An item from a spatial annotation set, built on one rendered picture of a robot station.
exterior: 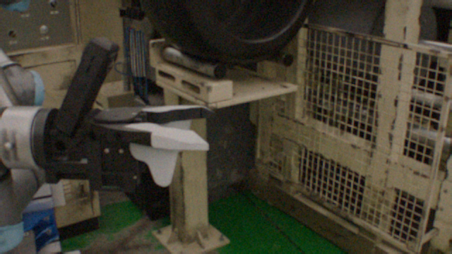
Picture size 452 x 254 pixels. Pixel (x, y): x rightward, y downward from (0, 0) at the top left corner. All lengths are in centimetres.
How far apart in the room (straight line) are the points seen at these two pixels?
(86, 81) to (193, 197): 152
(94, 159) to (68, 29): 150
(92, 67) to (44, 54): 142
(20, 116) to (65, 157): 7
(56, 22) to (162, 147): 155
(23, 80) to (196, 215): 104
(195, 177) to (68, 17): 86
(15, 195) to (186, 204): 141
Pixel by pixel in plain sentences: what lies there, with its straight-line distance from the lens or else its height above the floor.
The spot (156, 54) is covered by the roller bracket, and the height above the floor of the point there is 90.
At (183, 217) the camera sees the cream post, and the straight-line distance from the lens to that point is 201.
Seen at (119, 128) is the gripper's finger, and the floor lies 108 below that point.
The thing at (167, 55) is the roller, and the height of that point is 90.
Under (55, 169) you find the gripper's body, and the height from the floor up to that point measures 101.
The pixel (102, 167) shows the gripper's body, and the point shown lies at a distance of 51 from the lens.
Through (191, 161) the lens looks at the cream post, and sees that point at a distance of 190.
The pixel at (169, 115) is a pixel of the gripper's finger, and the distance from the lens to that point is 55.
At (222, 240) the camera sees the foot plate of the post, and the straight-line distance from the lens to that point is 212.
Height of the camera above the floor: 124
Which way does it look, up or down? 21 degrees down
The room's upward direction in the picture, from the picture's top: straight up
